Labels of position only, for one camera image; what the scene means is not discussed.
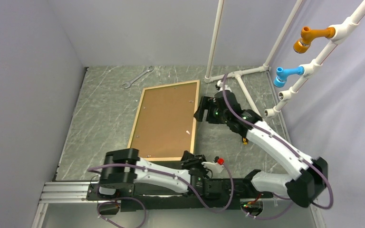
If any black yellow screwdriver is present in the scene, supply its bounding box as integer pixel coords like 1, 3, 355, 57
242, 137, 248, 145

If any green wooden photo frame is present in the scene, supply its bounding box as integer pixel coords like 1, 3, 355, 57
128, 80, 200, 162

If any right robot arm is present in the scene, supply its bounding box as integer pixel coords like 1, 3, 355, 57
194, 90, 328, 208

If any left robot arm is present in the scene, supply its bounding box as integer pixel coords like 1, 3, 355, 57
98, 148, 213, 200

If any blue pipe fitting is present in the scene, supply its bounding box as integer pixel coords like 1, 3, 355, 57
273, 66, 305, 88

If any silver open-end wrench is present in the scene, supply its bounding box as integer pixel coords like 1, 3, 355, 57
122, 66, 154, 89

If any orange pipe fitting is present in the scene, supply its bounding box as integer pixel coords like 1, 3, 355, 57
293, 27, 336, 54

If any white PVC pipe rack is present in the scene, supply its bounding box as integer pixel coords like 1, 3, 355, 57
203, 0, 365, 119

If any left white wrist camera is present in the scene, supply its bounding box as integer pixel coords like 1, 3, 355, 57
201, 158, 224, 174

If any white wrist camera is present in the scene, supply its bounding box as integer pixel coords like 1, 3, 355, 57
215, 80, 231, 92
201, 158, 224, 174

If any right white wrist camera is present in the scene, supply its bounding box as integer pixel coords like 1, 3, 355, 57
215, 80, 231, 92

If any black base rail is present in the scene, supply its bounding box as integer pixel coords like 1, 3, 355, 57
86, 179, 274, 212

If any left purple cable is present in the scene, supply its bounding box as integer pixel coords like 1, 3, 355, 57
87, 162, 235, 228

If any purple cable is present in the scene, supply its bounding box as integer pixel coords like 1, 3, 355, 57
87, 162, 235, 228
220, 74, 334, 220

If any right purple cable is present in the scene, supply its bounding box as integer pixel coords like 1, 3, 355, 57
220, 74, 334, 220

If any aluminium extrusion frame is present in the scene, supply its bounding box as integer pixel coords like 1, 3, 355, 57
31, 179, 328, 228

